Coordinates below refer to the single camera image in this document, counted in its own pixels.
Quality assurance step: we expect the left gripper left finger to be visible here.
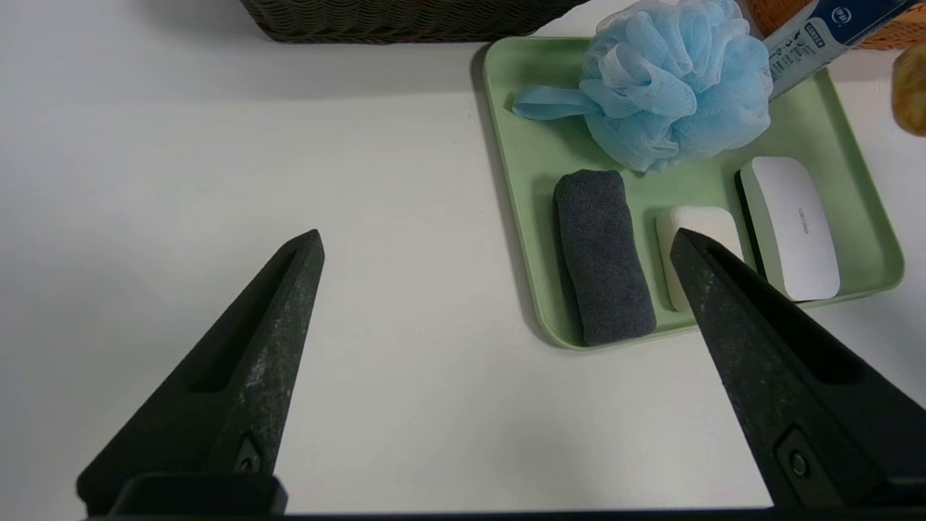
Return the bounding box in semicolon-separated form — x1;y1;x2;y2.
76;229;326;517

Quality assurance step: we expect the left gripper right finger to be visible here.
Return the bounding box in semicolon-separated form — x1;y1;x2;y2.
670;228;926;509

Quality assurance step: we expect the white soap bar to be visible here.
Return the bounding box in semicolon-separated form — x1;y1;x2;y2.
656;206;746;313

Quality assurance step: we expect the dark grey towel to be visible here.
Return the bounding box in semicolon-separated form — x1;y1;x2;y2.
554;169;658;347

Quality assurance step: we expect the brown bread bun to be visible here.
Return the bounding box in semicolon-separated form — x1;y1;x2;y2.
891;45;926;137

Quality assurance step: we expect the blue mesh bath pouf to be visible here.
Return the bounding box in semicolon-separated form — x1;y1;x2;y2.
512;0;773;173

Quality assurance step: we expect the blue white spray can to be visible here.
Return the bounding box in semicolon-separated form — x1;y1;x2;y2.
765;0;926;100

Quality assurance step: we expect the orange wicker basket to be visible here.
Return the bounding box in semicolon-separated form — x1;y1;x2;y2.
745;0;926;50

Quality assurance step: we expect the dark brown wicker basket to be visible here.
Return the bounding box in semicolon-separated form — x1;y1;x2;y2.
239;0;590;44

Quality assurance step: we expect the white oblong case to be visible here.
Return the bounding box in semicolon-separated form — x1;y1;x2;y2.
736;156;841;302

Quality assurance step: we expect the green plastic tray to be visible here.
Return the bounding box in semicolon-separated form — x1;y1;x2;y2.
483;36;906;351

